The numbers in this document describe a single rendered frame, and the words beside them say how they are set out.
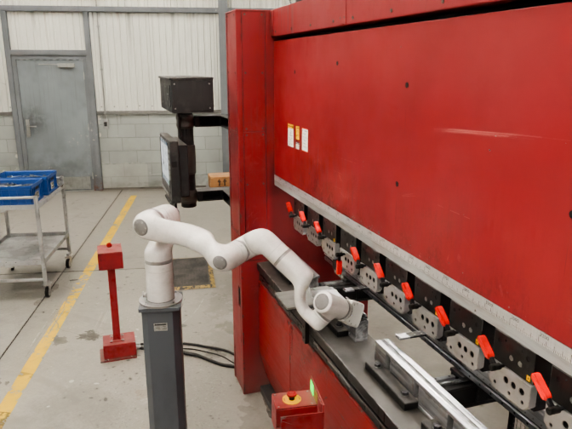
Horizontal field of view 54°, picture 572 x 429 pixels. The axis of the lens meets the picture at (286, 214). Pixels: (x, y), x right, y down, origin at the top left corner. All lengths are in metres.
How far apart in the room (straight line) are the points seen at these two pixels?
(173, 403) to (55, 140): 7.57
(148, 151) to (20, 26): 2.66
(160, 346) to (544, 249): 1.72
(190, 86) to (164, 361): 1.51
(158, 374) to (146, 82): 7.34
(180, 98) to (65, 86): 6.60
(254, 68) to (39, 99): 6.99
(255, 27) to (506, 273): 2.10
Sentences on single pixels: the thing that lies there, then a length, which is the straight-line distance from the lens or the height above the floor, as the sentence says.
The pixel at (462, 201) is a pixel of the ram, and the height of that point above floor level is 1.64.
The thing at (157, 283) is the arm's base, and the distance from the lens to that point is 2.51.
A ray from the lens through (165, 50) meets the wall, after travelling 9.55.
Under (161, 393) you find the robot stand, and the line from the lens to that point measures 2.72.
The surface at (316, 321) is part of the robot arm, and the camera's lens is 2.17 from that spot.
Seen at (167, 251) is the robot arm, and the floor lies 1.24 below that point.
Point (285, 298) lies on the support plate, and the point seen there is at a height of 1.00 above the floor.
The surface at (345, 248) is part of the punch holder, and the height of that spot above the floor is 1.27.
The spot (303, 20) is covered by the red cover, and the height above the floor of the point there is 2.21.
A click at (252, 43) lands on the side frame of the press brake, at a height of 2.12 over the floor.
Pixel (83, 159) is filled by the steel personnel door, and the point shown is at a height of 0.52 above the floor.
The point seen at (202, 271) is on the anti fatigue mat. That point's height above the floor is 0.01.
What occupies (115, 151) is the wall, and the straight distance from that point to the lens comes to 9.77.
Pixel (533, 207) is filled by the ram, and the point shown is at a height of 1.69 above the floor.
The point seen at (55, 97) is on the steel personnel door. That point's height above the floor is 1.52.
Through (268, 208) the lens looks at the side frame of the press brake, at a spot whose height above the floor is 1.20.
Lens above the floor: 2.01
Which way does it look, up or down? 15 degrees down
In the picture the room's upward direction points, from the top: straight up
